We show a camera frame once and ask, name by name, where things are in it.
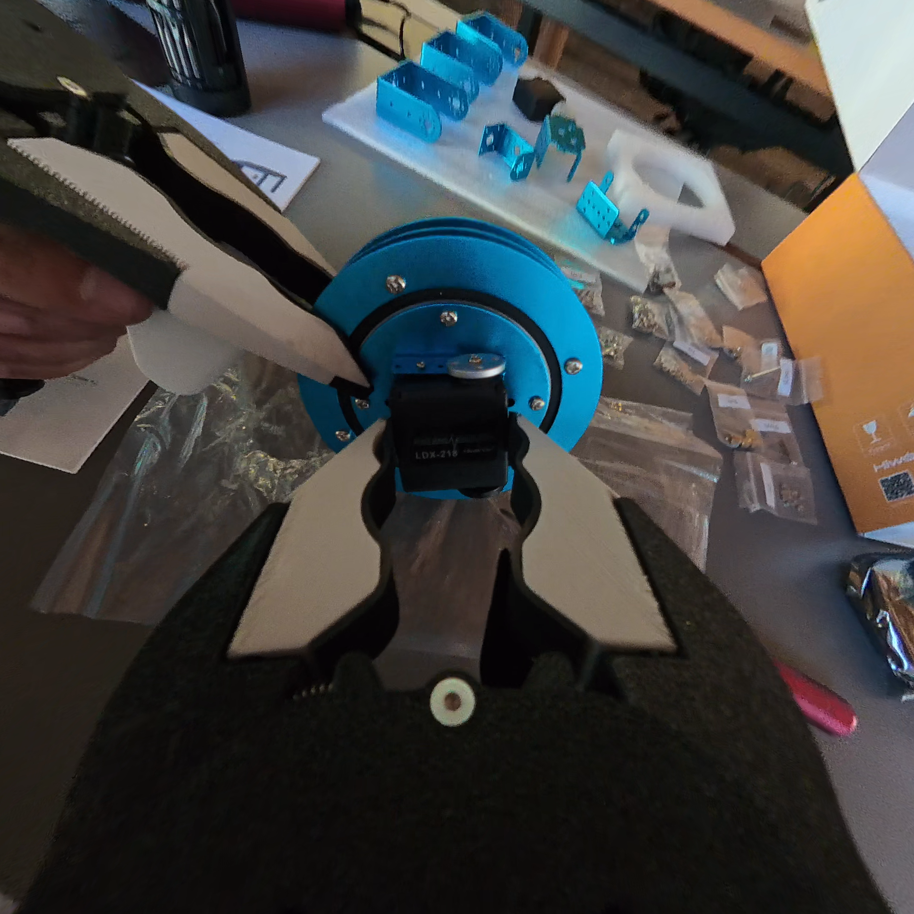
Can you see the black servo with silver horn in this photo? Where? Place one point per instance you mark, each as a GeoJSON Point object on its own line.
{"type": "Point", "coordinates": [446, 435]}

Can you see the dark grey desk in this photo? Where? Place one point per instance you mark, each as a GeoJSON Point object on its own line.
{"type": "Point", "coordinates": [771, 571]}

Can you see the dark shiny parts bag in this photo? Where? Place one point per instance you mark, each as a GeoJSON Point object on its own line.
{"type": "Point", "coordinates": [885, 614]}

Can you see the blue robot arm turntable base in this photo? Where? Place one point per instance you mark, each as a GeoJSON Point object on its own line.
{"type": "Point", "coordinates": [543, 343]}

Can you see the large blue U bracket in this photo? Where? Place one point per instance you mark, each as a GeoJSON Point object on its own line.
{"type": "Point", "coordinates": [407, 107]}
{"type": "Point", "coordinates": [457, 64]}
{"type": "Point", "coordinates": [500, 36]}

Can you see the group of small screw bags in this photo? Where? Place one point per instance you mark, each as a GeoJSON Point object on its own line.
{"type": "Point", "coordinates": [685, 357]}

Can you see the magenta metal cylinder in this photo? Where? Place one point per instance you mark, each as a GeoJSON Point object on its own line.
{"type": "Point", "coordinates": [300, 13]}

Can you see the small black box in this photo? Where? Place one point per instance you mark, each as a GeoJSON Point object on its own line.
{"type": "Point", "coordinates": [537, 100]}

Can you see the large clear plastic bag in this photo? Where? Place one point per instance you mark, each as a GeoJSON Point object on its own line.
{"type": "Point", "coordinates": [178, 500]}

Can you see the white foam sheet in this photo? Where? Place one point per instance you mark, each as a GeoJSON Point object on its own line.
{"type": "Point", "coordinates": [457, 164]}

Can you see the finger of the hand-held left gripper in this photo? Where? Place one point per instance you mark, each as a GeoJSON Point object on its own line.
{"type": "Point", "coordinates": [243, 196]}
{"type": "Point", "coordinates": [228, 293]}

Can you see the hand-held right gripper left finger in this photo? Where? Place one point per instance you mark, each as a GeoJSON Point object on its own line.
{"type": "Point", "coordinates": [307, 564]}

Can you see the orange cardboard box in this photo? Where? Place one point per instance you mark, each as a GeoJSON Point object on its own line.
{"type": "Point", "coordinates": [842, 321]}

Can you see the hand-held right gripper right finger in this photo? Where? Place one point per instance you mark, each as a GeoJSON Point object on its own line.
{"type": "Point", "coordinates": [593, 564]}

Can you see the black patterned bottle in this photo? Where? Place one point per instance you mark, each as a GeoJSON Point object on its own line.
{"type": "Point", "coordinates": [214, 71]}

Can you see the person's left hand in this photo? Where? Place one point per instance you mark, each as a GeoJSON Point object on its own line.
{"type": "Point", "coordinates": [50, 314]}

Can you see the pink screwdriver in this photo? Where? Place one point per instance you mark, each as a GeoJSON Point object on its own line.
{"type": "Point", "coordinates": [821, 707]}

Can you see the small blue metal bracket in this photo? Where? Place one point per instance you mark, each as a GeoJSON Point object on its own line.
{"type": "Point", "coordinates": [518, 161]}
{"type": "Point", "coordinates": [600, 207]}
{"type": "Point", "coordinates": [564, 136]}

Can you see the white foam cutout frame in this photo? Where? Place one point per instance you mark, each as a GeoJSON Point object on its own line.
{"type": "Point", "coordinates": [714, 221]}

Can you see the white instruction sheet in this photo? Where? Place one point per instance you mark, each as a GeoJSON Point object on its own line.
{"type": "Point", "coordinates": [300, 161]}
{"type": "Point", "coordinates": [57, 435]}

